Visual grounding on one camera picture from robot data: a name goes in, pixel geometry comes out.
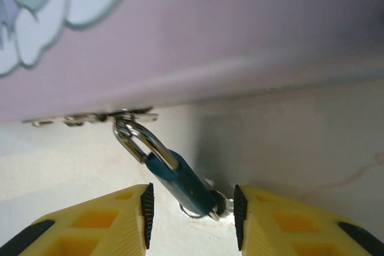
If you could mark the blue padlock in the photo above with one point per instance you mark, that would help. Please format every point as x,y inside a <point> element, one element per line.
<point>183,181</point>

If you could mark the silver key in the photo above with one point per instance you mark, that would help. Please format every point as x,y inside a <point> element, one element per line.
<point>223,203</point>

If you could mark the light blue flat packet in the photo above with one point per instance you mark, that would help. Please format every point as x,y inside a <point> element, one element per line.
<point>210,28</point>

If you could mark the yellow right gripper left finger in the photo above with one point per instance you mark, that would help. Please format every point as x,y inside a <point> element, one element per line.
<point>90,223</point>

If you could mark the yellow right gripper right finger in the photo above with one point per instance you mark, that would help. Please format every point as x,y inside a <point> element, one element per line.
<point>294,226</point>

